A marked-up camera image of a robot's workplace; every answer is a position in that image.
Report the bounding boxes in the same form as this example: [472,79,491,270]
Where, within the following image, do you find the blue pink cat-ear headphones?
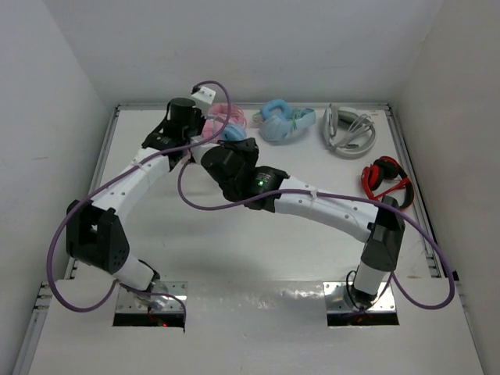
[191,116,247,164]

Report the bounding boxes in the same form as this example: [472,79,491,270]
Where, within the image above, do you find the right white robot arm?
[192,138,405,309]

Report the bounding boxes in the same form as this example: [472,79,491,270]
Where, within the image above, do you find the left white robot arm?
[66,97,212,291]

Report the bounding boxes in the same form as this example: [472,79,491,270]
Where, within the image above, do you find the pink gaming headphones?
[205,103,247,130]

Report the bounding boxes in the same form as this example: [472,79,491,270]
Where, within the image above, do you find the light blue headphones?
[252,99,316,143]

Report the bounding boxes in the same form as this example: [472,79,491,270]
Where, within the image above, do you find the grey white headphones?
[321,103,377,159]

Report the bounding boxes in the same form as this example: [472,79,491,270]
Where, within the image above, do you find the red black headphones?
[360,156,415,210]

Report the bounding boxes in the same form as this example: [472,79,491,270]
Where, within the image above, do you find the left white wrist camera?
[191,86,216,110]

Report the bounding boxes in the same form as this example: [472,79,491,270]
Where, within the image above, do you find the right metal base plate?
[323,281,397,314]

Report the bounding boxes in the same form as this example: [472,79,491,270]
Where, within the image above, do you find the metal base plate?
[116,281,187,314]
[323,281,397,314]

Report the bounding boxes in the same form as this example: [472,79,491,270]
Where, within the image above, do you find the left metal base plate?
[116,281,187,314]

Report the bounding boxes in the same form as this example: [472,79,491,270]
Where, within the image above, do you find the aluminium table edge rail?
[15,102,470,375]

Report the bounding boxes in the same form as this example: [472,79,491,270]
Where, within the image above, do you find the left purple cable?
[46,80,231,325]

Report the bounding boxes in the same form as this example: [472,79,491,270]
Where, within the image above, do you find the purple cable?
[177,159,456,313]
[46,80,231,325]

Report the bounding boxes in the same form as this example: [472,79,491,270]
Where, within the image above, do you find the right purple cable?
[177,159,456,313]

